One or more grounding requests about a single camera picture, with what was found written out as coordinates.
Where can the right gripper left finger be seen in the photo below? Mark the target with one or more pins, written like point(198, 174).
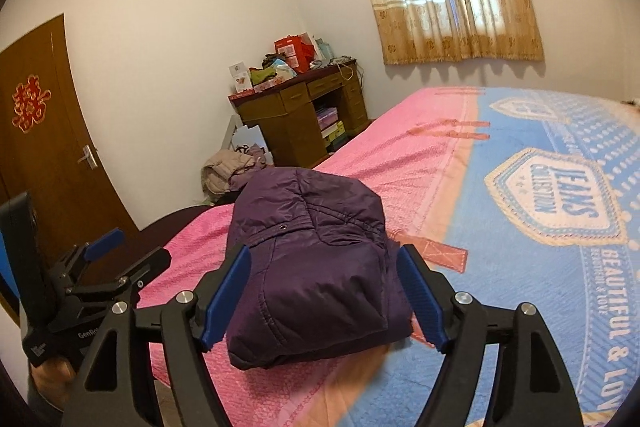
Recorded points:
point(115, 384)

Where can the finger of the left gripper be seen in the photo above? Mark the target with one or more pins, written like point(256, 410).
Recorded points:
point(137, 276)
point(90, 252)

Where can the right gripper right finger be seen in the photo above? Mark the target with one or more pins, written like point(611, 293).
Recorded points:
point(531, 386)

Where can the purple quilted jacket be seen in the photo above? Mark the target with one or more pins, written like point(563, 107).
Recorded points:
point(324, 281)

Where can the beige clothes pile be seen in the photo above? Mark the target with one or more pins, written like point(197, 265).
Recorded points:
point(228, 171)

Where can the person's left hand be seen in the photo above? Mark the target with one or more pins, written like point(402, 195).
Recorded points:
point(54, 380)

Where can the dark wooden footboard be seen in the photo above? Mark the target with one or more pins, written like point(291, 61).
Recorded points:
point(160, 232)

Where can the brown wooden door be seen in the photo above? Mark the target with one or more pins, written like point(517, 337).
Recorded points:
point(74, 204)

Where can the red double happiness decoration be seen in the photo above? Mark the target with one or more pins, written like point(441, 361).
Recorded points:
point(30, 104)

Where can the pink and blue bedspread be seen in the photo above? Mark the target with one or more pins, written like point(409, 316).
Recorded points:
point(515, 195)

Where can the white greeting card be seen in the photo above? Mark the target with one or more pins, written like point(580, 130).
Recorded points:
point(241, 77)

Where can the brown wooden desk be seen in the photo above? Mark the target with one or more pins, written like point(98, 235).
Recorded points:
point(287, 112)

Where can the red gift box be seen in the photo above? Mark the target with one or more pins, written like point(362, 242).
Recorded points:
point(298, 50)

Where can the silver door handle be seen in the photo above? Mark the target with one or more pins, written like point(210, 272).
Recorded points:
point(88, 158)

